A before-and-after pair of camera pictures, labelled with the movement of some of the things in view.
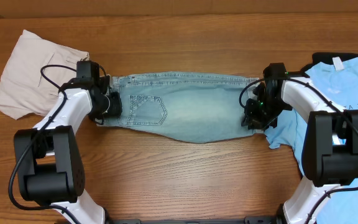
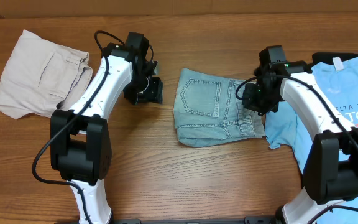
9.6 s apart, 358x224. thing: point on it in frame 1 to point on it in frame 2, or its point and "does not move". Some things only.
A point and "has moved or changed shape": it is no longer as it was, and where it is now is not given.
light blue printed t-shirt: x=350 y=85 does not move
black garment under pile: x=327 y=58 does not move
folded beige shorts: x=23 y=89 does not move
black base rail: x=262 y=219 does not move
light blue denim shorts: x=201 y=107 has moved or changed shape
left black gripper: x=115 y=104 to x=150 y=92
